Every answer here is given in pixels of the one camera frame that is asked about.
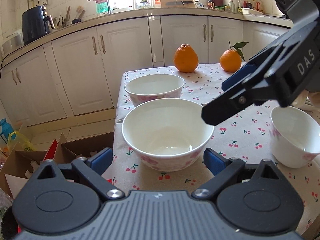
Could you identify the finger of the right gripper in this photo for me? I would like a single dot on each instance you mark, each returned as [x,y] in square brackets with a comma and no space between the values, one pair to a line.
[239,75]
[228,104]

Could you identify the yellow plastic bag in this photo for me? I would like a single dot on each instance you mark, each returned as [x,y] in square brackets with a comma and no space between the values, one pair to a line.
[17,138]

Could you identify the bumpy orange without leaf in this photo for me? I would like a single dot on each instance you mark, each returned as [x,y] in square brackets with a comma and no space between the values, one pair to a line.
[185,59]

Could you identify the blue thermos jug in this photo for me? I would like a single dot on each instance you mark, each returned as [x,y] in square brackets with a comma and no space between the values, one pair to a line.
[6,129]

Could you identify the white floral bowl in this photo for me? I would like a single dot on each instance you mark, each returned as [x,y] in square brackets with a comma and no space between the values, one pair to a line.
[155,86]
[294,137]

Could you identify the kitchen faucet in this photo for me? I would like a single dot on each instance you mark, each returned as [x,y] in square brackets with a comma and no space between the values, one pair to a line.
[102,7]

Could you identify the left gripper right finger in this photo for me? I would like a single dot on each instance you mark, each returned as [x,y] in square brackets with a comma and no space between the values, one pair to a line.
[225,173]

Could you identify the gloved right hand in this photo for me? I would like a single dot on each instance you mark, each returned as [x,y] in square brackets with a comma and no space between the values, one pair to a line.
[305,98]

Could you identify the white bowl pink flowers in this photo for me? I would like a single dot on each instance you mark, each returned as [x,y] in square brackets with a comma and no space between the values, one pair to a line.
[167,134]

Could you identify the black air fryer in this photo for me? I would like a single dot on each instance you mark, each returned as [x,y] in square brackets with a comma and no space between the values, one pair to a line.
[36,23]

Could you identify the orange with green leaf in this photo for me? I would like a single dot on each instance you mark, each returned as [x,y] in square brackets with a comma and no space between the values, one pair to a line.
[232,58]

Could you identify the cardboard box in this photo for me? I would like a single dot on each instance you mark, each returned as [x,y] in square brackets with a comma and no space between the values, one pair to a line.
[61,151]

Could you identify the white kitchen cabinets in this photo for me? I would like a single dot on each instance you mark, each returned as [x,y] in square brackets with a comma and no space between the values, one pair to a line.
[80,73]

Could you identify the cherry print tablecloth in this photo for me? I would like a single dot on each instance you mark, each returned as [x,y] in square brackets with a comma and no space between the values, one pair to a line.
[244,136]

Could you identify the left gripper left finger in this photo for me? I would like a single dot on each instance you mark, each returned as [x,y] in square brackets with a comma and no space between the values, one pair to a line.
[88,172]

